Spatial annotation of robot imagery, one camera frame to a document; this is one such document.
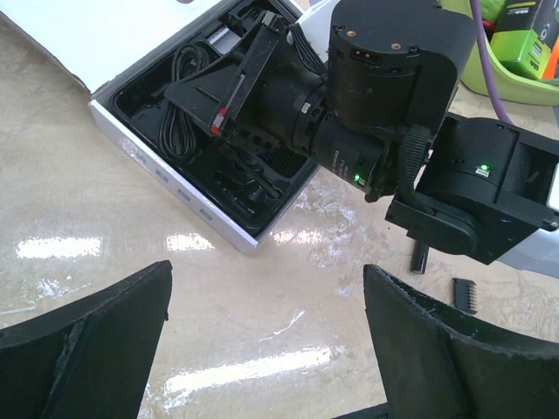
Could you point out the black comb attachment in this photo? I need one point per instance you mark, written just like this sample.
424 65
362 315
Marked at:
465 295

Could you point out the orange razor package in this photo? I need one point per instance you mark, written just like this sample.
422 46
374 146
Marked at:
551 70

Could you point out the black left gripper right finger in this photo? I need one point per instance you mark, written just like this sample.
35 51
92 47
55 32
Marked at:
438 362

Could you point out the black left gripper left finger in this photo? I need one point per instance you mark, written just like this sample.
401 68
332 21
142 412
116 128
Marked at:
90 358

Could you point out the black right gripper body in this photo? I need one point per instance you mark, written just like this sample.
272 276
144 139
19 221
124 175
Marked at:
255 87

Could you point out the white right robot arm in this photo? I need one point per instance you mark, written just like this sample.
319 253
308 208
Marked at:
363 88

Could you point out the black razor box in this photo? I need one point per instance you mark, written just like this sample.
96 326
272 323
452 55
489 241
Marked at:
525 35

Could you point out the black cylindrical battery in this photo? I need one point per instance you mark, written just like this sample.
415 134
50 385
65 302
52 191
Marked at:
419 258

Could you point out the white clipper kit box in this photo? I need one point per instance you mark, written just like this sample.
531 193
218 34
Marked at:
102 45

